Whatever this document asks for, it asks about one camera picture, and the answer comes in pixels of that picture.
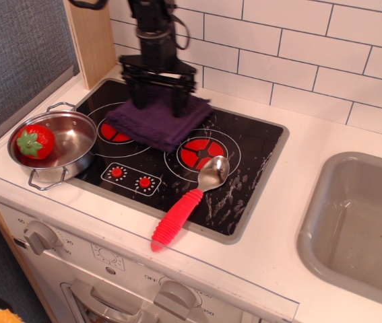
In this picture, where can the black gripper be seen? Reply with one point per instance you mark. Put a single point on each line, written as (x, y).
(158, 64)

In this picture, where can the purple cloth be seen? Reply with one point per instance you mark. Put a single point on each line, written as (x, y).
(156, 125)

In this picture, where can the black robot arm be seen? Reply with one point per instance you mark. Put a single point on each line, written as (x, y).
(156, 17)

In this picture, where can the black toy stove top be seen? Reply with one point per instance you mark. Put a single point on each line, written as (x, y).
(152, 181)

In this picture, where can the wooden side panel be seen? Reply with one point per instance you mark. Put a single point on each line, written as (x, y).
(93, 42)

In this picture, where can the red toy strawberry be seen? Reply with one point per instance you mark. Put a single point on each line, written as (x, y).
(35, 141)

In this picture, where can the grey left oven knob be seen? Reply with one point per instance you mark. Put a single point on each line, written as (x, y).
(40, 237)

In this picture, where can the grey oven knob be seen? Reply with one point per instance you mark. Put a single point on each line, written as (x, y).
(176, 299)
(40, 237)

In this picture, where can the grey right oven knob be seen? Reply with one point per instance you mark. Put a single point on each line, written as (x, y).
(176, 299)

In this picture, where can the grey sink basin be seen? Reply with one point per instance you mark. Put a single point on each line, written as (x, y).
(340, 240)

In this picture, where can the orange object bottom left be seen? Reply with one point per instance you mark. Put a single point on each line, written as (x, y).
(6, 316)

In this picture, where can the steel pot with handles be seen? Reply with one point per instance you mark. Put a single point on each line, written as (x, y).
(75, 138)

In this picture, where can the spoon with red handle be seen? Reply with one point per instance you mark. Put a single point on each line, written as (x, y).
(212, 175)

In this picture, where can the grey oven door handle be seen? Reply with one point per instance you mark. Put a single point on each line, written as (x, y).
(97, 305)

